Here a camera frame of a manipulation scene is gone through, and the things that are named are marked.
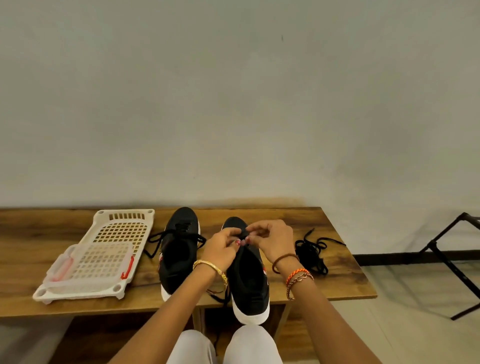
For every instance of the person's right hand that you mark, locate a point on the person's right hand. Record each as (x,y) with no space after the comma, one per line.
(276,236)

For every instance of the person's left hand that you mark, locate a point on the person's left hand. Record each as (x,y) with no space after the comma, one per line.
(221,247)

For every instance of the black shoelace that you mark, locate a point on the black shoelace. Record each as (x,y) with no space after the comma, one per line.
(315,251)
(311,261)

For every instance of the black sneaker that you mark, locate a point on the black sneaker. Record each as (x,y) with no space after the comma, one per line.
(247,289)
(178,255)

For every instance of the person's right forearm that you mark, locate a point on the person's right forearm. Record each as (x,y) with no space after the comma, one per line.
(330,326)

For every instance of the person's left forearm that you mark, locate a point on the person's left forearm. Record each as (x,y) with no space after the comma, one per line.
(169,322)

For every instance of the white plastic lattice basket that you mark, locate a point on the white plastic lattice basket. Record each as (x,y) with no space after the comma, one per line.
(124,229)

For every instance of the black tripod stand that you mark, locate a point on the black tripod stand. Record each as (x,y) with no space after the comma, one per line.
(454,255)

